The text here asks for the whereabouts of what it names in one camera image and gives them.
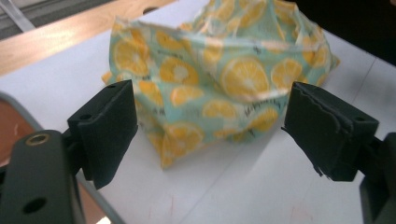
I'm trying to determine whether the lemon print cloth bag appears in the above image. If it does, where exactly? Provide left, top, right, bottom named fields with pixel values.
left=102, top=0, right=341, bottom=171

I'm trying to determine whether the dark curtain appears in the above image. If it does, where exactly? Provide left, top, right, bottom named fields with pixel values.
left=292, top=0, right=396, bottom=67

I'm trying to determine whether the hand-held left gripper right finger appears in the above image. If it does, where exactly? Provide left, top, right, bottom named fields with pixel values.
left=280, top=81, right=380, bottom=183

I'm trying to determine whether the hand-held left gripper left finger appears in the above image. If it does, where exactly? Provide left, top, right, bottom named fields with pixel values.
left=66, top=79, right=139, bottom=190

